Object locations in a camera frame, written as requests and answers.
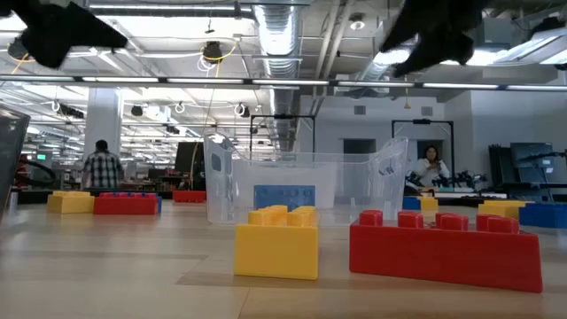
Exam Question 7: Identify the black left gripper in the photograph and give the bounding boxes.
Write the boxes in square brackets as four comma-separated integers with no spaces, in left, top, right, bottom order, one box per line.
[0,0,128,70]

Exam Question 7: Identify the long yellow building block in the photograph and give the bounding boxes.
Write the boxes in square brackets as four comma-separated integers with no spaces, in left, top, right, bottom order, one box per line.
[477,199,535,222]

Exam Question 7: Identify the long red building block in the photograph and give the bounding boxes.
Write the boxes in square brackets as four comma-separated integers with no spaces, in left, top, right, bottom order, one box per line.
[348,209,544,294]
[92,191,159,216]

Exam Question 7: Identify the small red building block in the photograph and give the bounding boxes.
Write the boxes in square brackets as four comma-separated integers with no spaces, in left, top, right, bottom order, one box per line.
[172,190,207,204]

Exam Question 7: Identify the bright ceiling light panel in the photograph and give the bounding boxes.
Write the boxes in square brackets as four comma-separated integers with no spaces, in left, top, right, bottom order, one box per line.
[374,46,504,66]

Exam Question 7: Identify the white square pillar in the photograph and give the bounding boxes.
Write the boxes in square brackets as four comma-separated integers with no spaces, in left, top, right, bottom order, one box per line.
[81,87,123,191]

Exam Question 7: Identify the dark ceiling pipe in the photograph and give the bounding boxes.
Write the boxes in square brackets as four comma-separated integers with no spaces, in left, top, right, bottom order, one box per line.
[88,3,256,19]

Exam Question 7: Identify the grey translucent plastic bin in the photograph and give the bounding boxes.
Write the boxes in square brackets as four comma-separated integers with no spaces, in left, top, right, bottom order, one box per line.
[0,105,31,221]

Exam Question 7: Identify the dark door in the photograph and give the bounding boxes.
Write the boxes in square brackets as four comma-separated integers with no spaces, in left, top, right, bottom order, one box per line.
[343,138,377,156]

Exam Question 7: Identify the person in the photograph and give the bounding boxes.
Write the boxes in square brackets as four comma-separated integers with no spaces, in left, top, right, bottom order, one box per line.
[414,144,452,188]
[82,139,126,191]

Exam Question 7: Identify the dark computer monitor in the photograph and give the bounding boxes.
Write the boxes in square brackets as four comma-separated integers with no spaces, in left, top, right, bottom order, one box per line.
[509,142,555,183]

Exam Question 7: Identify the red background equipment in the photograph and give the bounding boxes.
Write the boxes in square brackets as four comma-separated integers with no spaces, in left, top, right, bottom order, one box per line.
[17,154,30,187]

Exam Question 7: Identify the small black background robot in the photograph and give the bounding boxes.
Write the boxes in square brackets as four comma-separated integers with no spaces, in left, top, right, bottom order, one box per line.
[407,169,488,190]

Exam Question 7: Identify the white background table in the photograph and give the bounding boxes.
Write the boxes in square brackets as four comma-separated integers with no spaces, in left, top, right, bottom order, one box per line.
[433,191,509,199]

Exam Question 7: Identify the clear plastic bin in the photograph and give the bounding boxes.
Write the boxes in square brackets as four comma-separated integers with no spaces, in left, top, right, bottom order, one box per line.
[202,131,409,228]

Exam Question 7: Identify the black desk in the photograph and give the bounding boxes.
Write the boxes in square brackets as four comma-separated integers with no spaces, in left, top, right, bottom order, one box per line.
[504,181,567,192]

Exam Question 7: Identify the black upright panel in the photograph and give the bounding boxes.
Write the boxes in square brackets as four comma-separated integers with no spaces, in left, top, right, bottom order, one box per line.
[175,141,207,191]

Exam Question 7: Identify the black hanging ceiling camera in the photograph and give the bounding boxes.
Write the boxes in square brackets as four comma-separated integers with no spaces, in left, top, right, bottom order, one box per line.
[202,40,224,64]
[6,37,26,61]

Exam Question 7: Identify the silver round air duct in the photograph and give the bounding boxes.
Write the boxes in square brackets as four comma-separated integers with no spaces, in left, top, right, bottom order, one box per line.
[353,0,417,94]
[252,4,302,154]

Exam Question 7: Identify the long horizontal light rail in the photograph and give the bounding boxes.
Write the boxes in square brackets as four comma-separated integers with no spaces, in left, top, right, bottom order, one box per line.
[0,74,567,92]

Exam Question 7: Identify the black table edge rail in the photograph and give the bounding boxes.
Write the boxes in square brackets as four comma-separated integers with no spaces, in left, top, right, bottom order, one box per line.
[0,188,567,208]

